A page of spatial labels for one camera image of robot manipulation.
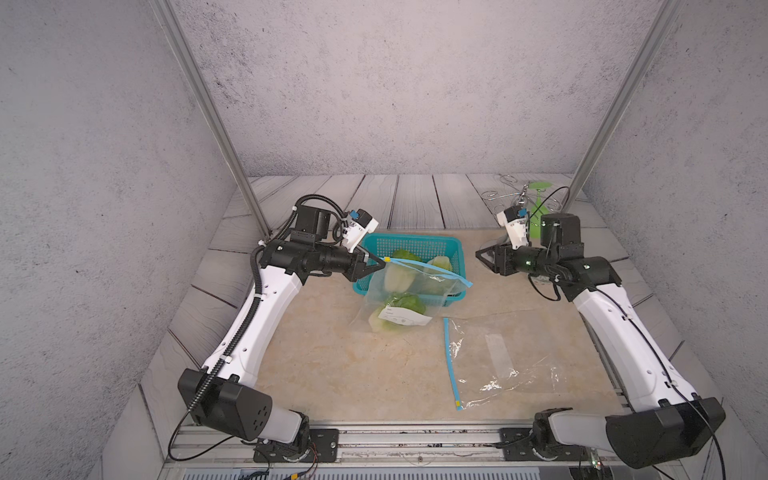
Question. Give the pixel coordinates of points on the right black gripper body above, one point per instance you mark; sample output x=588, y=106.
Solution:
x=529, y=261

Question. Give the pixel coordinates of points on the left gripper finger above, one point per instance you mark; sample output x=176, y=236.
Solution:
x=360, y=272
x=373, y=262

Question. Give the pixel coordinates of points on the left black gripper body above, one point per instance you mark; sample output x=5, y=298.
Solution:
x=335, y=260

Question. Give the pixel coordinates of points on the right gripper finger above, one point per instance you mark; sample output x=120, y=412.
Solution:
x=491, y=249
x=494, y=263

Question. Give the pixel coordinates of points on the chinese cabbage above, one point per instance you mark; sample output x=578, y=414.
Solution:
x=437, y=279
x=398, y=279
x=400, y=311

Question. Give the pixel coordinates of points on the clear zipper bag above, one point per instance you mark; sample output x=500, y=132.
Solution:
x=510, y=360
x=435, y=303

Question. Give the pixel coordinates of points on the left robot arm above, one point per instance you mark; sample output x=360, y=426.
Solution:
x=221, y=395

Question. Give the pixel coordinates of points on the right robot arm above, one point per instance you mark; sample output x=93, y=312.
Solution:
x=668, y=419

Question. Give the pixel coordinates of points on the green plastic goblet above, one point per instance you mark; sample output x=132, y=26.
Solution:
x=538, y=208

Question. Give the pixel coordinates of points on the teal plastic basket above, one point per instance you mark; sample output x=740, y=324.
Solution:
x=440, y=251

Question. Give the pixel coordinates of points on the silver metal cup rack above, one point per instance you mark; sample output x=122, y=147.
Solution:
x=499, y=190

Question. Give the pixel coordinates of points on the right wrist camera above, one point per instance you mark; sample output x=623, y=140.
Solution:
x=514, y=220

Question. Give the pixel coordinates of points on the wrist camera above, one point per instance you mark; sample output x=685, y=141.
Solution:
x=514, y=220
x=356, y=225

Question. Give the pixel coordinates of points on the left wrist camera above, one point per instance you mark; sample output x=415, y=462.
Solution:
x=356, y=225

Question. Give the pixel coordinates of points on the right aluminium frame post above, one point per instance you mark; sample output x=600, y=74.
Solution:
x=640, y=65

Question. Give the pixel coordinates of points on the aluminium frame post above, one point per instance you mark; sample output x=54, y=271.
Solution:
x=640, y=65
x=174, y=34

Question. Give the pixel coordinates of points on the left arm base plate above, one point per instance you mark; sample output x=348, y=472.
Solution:
x=320, y=446

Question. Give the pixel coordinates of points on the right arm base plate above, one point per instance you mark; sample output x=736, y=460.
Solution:
x=518, y=444

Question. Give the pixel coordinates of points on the aluminium front rail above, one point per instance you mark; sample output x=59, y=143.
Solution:
x=395, y=450

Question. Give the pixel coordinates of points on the left aluminium frame post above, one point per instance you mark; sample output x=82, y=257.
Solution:
x=174, y=34

